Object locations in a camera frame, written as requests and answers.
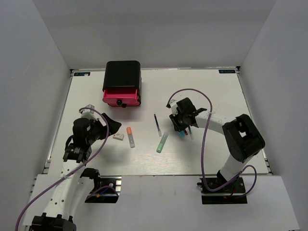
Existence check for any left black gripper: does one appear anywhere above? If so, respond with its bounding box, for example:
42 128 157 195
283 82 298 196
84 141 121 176
87 113 122 145

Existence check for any green pen refill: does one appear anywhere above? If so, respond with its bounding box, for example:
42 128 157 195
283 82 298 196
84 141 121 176
188 127 193 140

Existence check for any blue highlighter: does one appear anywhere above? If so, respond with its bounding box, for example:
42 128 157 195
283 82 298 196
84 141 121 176
179 131 185 139

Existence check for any orange highlighter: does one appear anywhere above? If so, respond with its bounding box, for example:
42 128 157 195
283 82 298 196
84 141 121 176
127 127 135 148

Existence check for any purple pen refill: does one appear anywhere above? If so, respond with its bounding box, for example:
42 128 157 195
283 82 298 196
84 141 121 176
154 114 162 137

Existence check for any pink top drawer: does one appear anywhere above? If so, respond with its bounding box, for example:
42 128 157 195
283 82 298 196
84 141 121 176
103 87 140 104

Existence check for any pink drawer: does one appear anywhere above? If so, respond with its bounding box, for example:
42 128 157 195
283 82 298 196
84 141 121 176
103 87 140 104
108 102 140 108

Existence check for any green highlighter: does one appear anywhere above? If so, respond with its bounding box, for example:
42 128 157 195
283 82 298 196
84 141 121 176
156 132 168 153

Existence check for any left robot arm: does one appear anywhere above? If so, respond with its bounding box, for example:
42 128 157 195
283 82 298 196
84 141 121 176
31 108 122 231

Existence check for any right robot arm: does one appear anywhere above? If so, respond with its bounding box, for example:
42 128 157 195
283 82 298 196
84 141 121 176
167 97 265 193

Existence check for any white staples box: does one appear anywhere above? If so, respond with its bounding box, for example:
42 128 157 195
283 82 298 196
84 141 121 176
113 133 125 141

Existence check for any pink bottom drawer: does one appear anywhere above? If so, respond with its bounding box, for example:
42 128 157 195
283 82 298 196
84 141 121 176
108 102 140 108

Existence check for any black drawer cabinet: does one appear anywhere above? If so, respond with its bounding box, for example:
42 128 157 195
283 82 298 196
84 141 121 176
103 60 142 105

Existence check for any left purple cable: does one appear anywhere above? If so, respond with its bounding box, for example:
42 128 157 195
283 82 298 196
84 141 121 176
14 107 111 231

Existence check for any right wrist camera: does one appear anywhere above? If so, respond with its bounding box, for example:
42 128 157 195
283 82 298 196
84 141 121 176
166 99 177 110

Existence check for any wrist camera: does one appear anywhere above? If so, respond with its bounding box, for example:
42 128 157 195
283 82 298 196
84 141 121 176
79 104 97 120
166 99 177 110

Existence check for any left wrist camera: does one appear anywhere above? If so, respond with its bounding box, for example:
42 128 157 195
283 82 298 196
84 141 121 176
79 104 97 120

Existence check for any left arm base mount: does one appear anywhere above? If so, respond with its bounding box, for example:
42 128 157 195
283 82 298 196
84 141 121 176
85 176 122 204

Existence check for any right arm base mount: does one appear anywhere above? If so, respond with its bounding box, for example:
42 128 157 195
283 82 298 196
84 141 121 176
197 177 247 205

